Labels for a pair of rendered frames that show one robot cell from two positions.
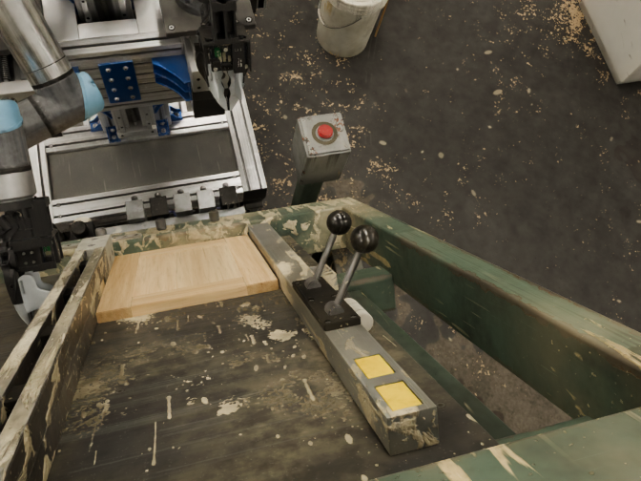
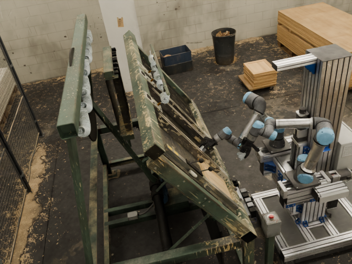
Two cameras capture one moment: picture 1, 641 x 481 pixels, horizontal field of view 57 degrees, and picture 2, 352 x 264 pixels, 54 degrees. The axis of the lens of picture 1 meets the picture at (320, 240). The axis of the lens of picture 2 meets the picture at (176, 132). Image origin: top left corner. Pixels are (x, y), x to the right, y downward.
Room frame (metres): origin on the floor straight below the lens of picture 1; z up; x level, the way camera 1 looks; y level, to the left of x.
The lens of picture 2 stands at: (1.14, -1.79, 3.19)
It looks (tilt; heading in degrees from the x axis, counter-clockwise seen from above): 35 degrees down; 120
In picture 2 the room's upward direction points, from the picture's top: 9 degrees counter-clockwise
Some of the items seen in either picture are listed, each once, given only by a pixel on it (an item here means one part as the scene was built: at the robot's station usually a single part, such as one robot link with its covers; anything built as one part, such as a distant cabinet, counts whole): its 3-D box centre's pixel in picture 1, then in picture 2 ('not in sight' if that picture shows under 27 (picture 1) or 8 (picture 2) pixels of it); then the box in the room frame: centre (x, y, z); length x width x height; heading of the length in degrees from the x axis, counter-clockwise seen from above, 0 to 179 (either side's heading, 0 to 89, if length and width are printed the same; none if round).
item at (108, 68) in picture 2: not in sight; (118, 92); (-1.10, 0.94, 1.38); 0.70 x 0.15 x 0.85; 125
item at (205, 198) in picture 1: (163, 219); (244, 200); (0.50, 0.42, 0.69); 0.50 x 0.14 x 0.24; 125
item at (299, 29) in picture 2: not in sight; (330, 43); (0.87, 5.04, 0.39); 2.46 x 1.05 x 0.78; 127
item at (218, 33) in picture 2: not in sight; (224, 46); (-1.17, 4.77, 0.33); 0.52 x 0.51 x 0.65; 127
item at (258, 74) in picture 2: not in sight; (256, 76); (-0.25, 3.84, 0.20); 0.61 x 0.53 x 0.40; 127
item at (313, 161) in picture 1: (319, 150); (271, 224); (0.81, 0.10, 0.84); 0.12 x 0.12 x 0.18; 35
